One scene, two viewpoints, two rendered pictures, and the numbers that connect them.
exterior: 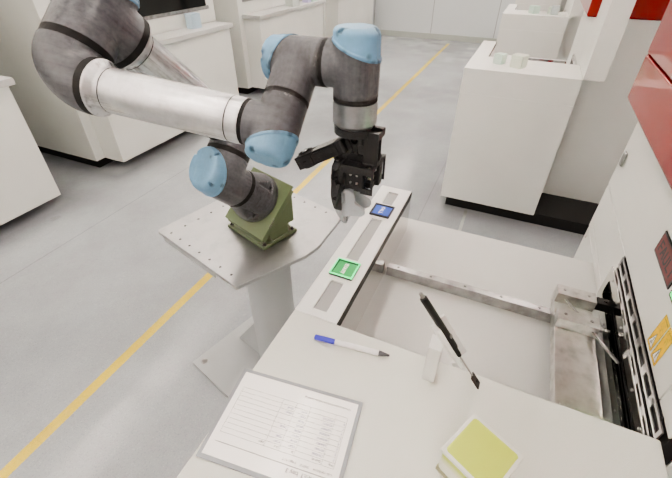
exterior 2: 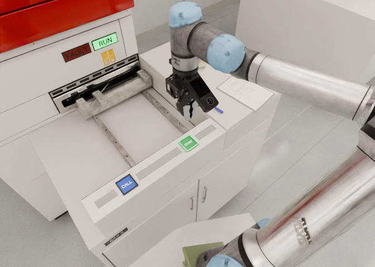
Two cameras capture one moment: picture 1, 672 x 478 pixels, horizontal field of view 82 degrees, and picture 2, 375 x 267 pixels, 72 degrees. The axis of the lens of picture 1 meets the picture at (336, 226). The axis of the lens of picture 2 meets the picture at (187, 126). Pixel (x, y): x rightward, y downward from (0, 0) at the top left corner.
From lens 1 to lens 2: 1.19 m
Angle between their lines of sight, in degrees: 91
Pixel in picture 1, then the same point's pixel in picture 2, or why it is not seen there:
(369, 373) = not seen: hidden behind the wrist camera
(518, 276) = (76, 143)
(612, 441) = (151, 58)
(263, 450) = (253, 87)
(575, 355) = (116, 93)
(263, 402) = (250, 99)
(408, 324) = (160, 143)
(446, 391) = not seen: hidden behind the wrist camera
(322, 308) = (212, 127)
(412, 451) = (207, 74)
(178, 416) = not seen: outside the picture
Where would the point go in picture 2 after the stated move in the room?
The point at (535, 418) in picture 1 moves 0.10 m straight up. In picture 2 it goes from (165, 68) to (164, 49)
